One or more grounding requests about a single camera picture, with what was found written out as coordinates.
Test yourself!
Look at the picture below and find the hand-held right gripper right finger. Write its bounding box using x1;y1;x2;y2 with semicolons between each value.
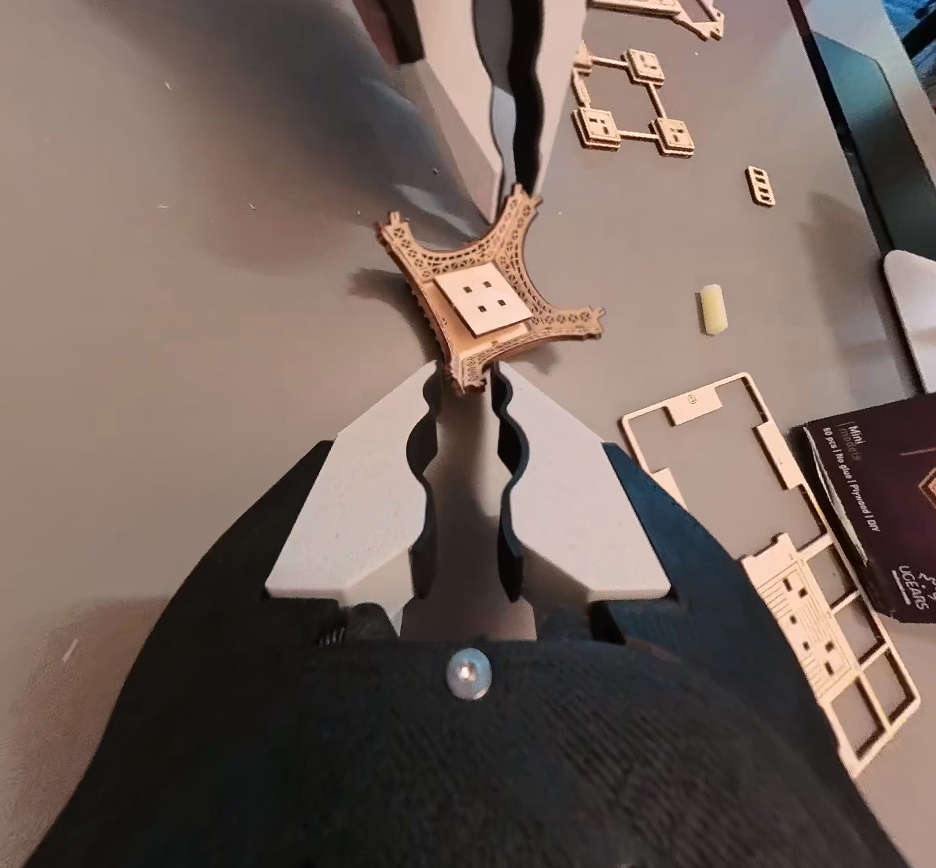
492;363;671;611

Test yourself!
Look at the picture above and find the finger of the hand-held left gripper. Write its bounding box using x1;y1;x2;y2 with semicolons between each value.
526;0;590;192
401;0;530;217

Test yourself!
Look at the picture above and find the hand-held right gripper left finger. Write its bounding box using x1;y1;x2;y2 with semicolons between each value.
265;362;444;607

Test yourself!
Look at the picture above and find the plywood cutout frame sheet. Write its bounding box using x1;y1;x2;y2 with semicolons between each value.
620;372;922;781

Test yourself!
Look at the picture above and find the wooden lattice tower base model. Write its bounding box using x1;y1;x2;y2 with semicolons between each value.
376;184;606;395

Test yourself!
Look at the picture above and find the dark purple kit box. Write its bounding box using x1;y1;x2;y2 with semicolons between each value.
793;393;936;624

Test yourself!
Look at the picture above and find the dark flat panel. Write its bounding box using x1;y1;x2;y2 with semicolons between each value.
782;0;936;276

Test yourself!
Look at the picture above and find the white rounded plastic object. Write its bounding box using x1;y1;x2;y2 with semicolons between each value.
881;250;936;394

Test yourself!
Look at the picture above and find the wooden square four-pad frame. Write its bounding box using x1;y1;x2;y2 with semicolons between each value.
570;41;696;158

